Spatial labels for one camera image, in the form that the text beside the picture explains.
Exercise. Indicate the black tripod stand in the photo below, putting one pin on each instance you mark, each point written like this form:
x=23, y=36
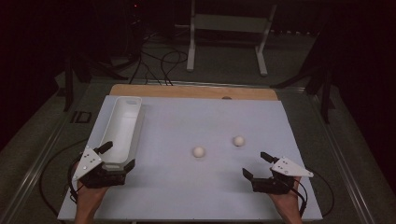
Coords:
x=68, y=90
x=326, y=99

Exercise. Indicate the white plastic bin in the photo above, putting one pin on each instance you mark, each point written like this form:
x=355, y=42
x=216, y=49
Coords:
x=121, y=130

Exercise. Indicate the person's left hand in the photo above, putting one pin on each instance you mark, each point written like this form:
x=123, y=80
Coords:
x=91, y=194

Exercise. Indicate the white table mat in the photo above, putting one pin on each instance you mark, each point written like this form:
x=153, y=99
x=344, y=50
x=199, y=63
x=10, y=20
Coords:
x=193, y=186

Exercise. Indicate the metal floor rail frame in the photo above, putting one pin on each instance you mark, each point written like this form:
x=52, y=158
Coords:
x=34, y=174

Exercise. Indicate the white ball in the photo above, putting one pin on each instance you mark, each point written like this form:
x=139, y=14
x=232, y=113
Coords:
x=238, y=141
x=198, y=151

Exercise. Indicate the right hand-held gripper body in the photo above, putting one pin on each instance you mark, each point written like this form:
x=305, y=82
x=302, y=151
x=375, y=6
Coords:
x=289, y=168

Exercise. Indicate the person's right hand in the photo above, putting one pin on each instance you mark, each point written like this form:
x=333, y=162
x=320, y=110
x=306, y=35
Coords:
x=288, y=200

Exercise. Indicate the white metal stand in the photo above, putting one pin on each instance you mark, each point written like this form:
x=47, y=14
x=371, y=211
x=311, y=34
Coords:
x=230, y=23

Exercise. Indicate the wooden board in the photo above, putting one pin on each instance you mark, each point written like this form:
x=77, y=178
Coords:
x=193, y=92

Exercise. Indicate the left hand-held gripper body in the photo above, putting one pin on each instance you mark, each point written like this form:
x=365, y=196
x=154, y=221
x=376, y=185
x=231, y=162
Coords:
x=88, y=161

